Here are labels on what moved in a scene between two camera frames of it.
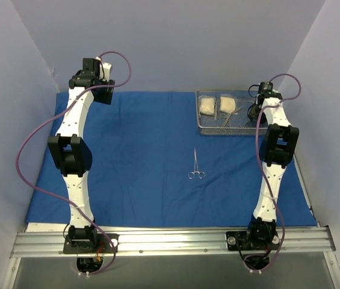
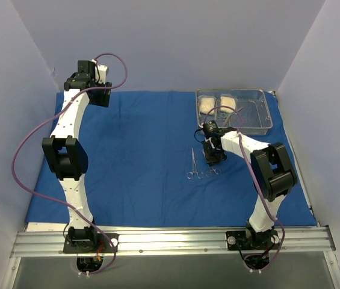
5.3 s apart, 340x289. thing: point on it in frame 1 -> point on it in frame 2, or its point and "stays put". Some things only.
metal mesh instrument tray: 225,112 stays put
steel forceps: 228,115 stays put
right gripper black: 256,111 -> 213,156
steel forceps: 201,174 stays put
